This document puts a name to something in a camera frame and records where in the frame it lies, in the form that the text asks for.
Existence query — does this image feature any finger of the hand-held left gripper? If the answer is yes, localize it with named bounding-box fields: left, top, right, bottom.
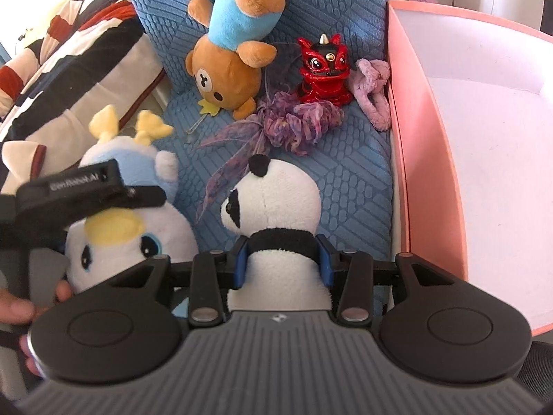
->
left=84, top=185, right=168, bottom=222

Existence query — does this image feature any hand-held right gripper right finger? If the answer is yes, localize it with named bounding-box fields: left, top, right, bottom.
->
left=317, top=233, right=464, bottom=327

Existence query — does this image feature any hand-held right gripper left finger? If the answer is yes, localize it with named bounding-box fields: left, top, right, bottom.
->
left=107, top=238, right=250, bottom=328

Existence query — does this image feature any white blue plush toy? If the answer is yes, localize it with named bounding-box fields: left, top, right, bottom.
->
left=65, top=104, right=200, bottom=316

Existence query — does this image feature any panda plush toy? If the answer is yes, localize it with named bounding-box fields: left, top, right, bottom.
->
left=218, top=154, right=334, bottom=312

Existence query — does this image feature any pink storage box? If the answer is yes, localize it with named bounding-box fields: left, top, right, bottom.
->
left=386, top=0, right=553, bottom=338

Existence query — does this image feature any red lion figurine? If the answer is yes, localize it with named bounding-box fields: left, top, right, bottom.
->
left=296, top=34, right=354, bottom=107

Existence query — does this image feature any pink plush toy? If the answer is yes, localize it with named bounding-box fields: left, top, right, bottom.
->
left=349, top=58, right=393, bottom=131

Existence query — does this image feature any person's left hand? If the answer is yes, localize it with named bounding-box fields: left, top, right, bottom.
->
left=0, top=279, right=75, bottom=377

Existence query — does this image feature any blue textured sofa cover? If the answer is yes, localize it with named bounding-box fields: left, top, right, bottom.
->
left=118, top=0, right=395, bottom=316

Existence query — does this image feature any striped pillow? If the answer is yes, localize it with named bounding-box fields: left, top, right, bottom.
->
left=0, top=0, right=167, bottom=195

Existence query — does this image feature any purple organza scrunchie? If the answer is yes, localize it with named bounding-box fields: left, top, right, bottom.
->
left=194, top=42, right=345, bottom=226

